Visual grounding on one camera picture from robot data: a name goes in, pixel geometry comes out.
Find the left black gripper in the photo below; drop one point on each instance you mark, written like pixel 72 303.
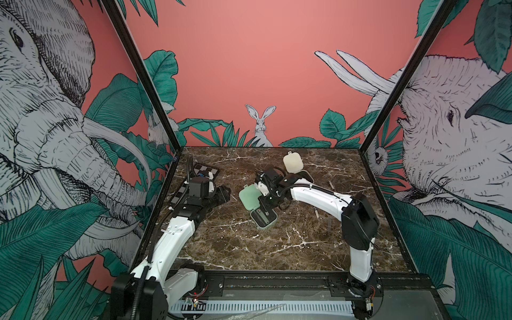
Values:
pixel 222 194

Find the mint green clipper case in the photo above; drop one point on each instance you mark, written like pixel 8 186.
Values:
pixel 250 198

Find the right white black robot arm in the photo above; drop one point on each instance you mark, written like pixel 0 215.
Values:
pixel 359 222

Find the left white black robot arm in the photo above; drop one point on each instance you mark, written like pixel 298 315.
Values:
pixel 148 291

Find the cream clipper case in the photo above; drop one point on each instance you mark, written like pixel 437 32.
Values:
pixel 294 164

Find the black white checkerboard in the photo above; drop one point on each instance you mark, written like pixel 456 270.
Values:
pixel 199 171

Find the white perforated strip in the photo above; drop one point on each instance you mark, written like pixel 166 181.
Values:
pixel 281 307

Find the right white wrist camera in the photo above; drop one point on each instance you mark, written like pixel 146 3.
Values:
pixel 262 188

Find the black aluminium front rail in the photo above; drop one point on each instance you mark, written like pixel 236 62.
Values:
pixel 218 282

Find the left black frame post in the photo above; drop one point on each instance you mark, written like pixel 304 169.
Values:
pixel 112 9

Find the black frame post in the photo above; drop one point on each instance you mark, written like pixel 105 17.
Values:
pixel 112 9
pixel 436 23

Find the right black frame post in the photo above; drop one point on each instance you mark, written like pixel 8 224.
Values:
pixel 436 23

